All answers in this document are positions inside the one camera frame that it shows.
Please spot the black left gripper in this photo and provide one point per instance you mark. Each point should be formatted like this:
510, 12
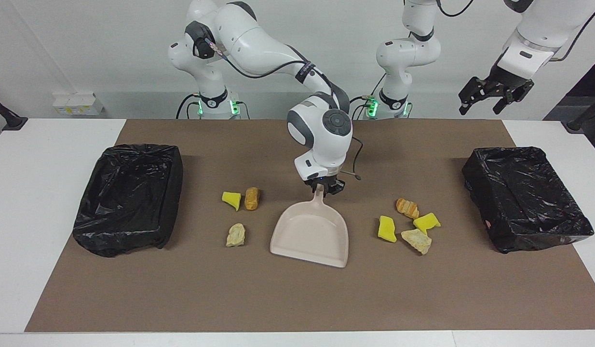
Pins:
509, 82

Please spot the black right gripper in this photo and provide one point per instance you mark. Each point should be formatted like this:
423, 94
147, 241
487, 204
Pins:
312, 181

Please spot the beige plastic dustpan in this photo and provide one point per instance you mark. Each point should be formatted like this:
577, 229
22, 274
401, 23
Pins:
309, 236

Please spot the orange striped toy croissant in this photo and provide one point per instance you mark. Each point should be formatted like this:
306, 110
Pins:
407, 208

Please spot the pale torn bread chunk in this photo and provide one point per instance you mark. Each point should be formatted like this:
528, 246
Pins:
417, 241

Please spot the notched yellow sponge piece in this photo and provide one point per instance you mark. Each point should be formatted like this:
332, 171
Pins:
426, 222

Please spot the yellow sponge wedge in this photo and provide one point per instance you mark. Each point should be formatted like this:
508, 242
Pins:
231, 199

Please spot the small torn croissant piece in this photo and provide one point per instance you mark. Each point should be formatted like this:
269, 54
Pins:
236, 235

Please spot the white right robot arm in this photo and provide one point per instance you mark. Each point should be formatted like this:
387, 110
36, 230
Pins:
321, 140

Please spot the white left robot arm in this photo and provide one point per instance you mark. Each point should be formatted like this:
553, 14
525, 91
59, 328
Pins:
408, 53

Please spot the black bagged bin pink mark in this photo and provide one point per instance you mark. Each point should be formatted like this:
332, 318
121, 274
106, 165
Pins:
524, 197

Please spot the brown oval toy bread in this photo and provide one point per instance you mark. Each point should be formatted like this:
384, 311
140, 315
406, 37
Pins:
252, 198

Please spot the black stand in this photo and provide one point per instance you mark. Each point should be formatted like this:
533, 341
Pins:
13, 123
587, 120

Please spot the brown table mat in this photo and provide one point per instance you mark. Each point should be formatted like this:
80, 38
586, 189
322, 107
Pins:
278, 299

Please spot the white wall power strip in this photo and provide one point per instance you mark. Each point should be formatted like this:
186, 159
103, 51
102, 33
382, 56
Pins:
78, 103

